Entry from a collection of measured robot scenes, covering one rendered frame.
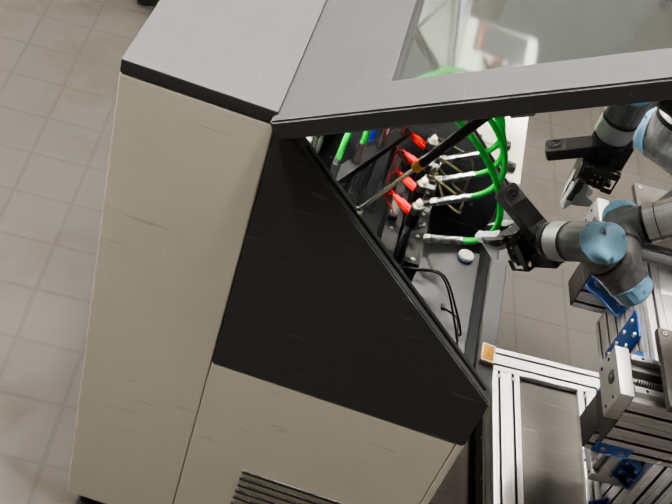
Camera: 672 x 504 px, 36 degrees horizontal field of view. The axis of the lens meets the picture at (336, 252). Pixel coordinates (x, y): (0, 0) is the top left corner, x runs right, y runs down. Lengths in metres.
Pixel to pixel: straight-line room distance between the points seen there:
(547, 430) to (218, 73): 1.78
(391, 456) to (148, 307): 0.65
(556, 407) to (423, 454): 1.00
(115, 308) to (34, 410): 0.93
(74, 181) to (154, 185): 1.79
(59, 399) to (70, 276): 0.48
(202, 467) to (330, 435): 0.39
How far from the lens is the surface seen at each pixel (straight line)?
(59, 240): 3.53
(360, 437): 2.35
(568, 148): 2.18
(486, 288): 2.41
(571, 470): 3.17
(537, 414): 3.24
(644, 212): 2.04
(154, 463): 2.65
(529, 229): 2.00
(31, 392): 3.15
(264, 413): 2.36
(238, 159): 1.85
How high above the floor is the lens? 2.58
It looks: 44 degrees down
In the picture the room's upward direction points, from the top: 20 degrees clockwise
